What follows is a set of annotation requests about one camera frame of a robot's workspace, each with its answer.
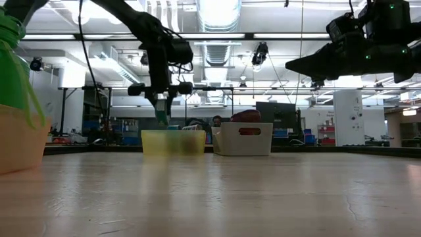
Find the green plastic squeeze bottle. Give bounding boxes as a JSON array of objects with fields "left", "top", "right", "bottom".
[{"left": 0, "top": 6, "right": 46, "bottom": 129}]

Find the silver ventilation duct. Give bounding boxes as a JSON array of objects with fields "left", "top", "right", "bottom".
[{"left": 196, "top": 0, "right": 243, "bottom": 68}]

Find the dark maroon toy fruit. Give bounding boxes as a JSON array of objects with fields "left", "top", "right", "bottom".
[{"left": 229, "top": 109, "right": 262, "bottom": 136}]

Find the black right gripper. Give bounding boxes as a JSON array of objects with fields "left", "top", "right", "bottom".
[{"left": 285, "top": 31, "right": 421, "bottom": 84}]

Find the grey plastic bin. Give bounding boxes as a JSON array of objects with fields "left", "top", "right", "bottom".
[{"left": 212, "top": 122, "right": 274, "bottom": 157}]

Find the black monitor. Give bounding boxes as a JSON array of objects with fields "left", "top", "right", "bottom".
[{"left": 255, "top": 101, "right": 299, "bottom": 130}]

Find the yellow translucent plastic bin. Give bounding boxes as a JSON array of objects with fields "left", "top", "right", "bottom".
[{"left": 141, "top": 129, "right": 207, "bottom": 156}]

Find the white pillar with signs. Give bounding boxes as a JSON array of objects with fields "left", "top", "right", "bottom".
[{"left": 332, "top": 90, "right": 366, "bottom": 147}]

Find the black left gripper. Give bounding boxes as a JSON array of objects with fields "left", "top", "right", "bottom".
[{"left": 127, "top": 45, "right": 194, "bottom": 117}]

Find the black overhead crossbar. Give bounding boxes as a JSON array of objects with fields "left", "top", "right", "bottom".
[{"left": 19, "top": 32, "right": 333, "bottom": 41}]

